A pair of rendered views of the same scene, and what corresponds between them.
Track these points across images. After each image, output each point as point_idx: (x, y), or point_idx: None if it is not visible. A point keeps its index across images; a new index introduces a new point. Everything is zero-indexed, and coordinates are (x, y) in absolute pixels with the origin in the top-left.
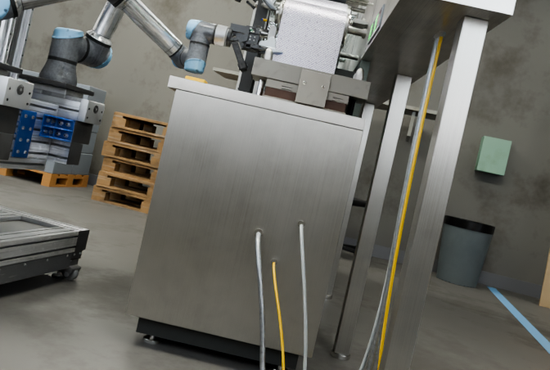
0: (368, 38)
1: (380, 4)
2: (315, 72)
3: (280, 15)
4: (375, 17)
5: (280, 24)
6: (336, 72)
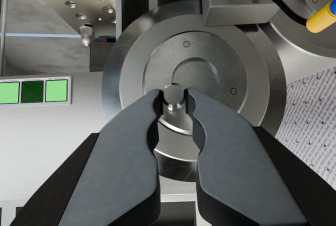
0: (65, 83)
1: (39, 125)
2: None
3: (105, 67)
4: (70, 113)
5: (116, 34)
6: None
